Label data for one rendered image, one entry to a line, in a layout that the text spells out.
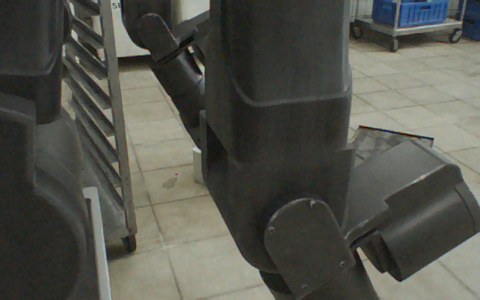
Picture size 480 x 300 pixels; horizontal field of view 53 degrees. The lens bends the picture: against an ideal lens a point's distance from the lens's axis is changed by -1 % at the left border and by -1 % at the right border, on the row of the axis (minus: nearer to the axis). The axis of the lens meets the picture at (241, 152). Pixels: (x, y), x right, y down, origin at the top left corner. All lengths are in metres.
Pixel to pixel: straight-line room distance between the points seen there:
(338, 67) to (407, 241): 0.12
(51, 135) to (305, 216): 0.12
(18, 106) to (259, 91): 0.09
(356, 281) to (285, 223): 0.08
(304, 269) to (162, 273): 1.51
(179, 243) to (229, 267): 0.23
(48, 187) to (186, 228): 1.76
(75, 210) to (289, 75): 0.10
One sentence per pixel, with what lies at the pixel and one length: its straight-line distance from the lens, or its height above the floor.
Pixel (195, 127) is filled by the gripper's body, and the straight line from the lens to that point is 0.69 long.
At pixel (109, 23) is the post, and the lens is 1.44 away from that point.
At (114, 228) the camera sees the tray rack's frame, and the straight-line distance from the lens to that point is 1.72.
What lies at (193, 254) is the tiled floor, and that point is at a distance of 1.80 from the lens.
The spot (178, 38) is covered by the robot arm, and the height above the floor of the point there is 0.97.
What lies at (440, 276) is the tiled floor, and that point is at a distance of 1.83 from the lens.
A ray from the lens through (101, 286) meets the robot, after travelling 0.47.
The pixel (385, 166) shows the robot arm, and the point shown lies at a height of 0.99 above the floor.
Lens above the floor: 1.12
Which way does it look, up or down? 27 degrees down
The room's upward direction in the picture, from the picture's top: straight up
